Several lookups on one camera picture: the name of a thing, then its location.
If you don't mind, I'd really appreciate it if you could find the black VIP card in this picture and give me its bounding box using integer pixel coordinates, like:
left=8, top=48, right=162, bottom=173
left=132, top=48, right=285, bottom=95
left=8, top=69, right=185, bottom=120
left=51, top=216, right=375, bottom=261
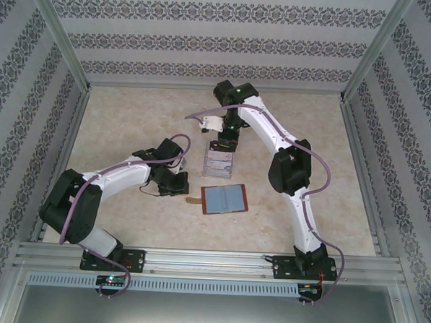
left=209, top=139, right=238, bottom=153

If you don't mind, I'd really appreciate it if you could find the clear acrylic card tray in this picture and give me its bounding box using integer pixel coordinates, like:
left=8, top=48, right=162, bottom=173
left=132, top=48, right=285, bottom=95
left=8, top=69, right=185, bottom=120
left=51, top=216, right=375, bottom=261
left=201, top=140, right=236, bottom=181

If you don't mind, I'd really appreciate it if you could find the brown leather card holder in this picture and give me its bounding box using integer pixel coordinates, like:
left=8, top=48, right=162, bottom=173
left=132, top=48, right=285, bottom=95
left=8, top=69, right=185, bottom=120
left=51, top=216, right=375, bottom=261
left=186, top=181, right=251, bottom=218

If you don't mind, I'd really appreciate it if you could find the small circuit board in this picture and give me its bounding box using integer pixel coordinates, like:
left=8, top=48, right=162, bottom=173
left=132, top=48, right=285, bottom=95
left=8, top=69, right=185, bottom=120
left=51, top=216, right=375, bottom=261
left=95, top=274, right=128, bottom=288
left=297, top=283, right=323, bottom=296

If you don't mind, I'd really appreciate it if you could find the grey metal shelf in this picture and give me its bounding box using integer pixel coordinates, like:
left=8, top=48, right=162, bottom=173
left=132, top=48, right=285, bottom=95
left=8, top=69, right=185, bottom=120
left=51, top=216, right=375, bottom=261
left=0, top=262, right=423, bottom=323

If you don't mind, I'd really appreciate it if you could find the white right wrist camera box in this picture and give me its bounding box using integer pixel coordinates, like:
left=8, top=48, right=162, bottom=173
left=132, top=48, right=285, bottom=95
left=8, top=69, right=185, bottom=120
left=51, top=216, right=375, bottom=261
left=201, top=114, right=225, bottom=134

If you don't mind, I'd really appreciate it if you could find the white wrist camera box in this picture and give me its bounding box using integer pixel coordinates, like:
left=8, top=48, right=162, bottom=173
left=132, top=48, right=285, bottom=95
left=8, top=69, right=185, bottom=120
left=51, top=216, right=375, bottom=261
left=201, top=114, right=225, bottom=134
left=174, top=155, right=188, bottom=175

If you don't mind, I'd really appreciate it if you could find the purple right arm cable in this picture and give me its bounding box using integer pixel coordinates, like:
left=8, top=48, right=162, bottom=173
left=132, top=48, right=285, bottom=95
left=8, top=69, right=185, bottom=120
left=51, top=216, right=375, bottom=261
left=175, top=100, right=353, bottom=309

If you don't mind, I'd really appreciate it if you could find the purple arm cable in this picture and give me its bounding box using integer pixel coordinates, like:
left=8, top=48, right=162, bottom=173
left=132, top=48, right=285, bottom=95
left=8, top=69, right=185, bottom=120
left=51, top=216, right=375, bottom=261
left=56, top=127, right=193, bottom=301
left=175, top=100, right=353, bottom=309

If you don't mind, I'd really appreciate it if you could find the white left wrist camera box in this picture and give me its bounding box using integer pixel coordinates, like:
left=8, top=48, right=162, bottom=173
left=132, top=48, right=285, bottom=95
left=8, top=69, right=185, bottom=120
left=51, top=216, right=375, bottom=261
left=174, top=155, right=188, bottom=175

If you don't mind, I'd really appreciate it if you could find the thin black cable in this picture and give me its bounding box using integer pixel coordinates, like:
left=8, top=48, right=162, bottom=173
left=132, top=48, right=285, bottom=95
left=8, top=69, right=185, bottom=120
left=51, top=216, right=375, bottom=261
left=137, top=184, right=163, bottom=199

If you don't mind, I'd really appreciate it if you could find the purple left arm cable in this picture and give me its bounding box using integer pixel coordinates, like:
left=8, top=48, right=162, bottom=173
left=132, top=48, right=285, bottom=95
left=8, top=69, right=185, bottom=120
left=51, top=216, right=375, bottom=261
left=56, top=127, right=193, bottom=301

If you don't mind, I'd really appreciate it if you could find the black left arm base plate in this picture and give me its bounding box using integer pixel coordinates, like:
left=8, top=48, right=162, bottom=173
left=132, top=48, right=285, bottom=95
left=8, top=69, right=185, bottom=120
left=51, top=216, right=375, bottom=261
left=80, top=246, right=147, bottom=275

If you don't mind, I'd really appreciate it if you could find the aluminium mounting rail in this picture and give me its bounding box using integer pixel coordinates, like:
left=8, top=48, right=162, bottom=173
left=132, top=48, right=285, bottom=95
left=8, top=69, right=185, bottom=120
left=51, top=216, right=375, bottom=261
left=14, top=239, right=407, bottom=288

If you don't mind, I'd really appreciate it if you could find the slotted grey cable duct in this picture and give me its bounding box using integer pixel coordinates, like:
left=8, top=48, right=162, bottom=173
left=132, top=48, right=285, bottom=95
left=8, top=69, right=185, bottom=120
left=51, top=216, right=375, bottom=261
left=26, top=269, right=301, bottom=300

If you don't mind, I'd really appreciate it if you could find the aluminium table side rail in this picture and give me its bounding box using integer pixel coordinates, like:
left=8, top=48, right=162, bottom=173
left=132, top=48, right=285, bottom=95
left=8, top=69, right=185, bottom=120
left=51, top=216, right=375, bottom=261
left=28, top=85, right=94, bottom=245
left=333, top=101, right=399, bottom=258

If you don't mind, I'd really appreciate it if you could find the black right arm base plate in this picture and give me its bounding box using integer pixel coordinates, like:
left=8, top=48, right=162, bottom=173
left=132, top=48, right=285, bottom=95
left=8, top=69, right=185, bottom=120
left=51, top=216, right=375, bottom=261
left=271, top=254, right=340, bottom=284

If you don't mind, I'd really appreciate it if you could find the aluminium frame post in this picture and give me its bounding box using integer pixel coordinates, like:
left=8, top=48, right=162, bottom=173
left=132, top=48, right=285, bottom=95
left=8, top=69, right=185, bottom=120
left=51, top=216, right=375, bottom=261
left=342, top=0, right=416, bottom=106
left=19, top=0, right=98, bottom=90

